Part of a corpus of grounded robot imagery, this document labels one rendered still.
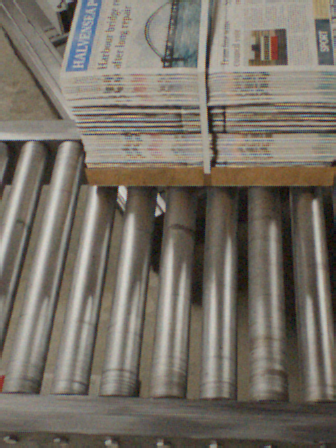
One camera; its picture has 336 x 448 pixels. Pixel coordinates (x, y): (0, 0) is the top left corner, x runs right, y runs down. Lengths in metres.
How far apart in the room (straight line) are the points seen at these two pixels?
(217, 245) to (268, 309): 0.13
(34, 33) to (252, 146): 1.53
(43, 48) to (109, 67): 1.43
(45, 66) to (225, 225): 1.37
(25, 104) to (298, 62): 1.71
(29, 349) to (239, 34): 0.51
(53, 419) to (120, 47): 0.49
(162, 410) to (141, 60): 0.45
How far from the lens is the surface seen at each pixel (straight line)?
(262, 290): 0.91
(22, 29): 2.42
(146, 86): 0.88
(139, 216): 1.00
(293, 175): 1.00
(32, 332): 0.92
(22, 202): 1.06
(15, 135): 1.17
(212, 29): 0.93
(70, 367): 0.89
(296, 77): 0.86
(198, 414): 0.84
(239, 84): 0.87
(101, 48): 0.92
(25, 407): 0.88
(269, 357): 0.87
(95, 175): 1.02
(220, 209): 0.99
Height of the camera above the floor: 1.58
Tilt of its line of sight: 53 degrees down
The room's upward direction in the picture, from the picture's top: 8 degrees counter-clockwise
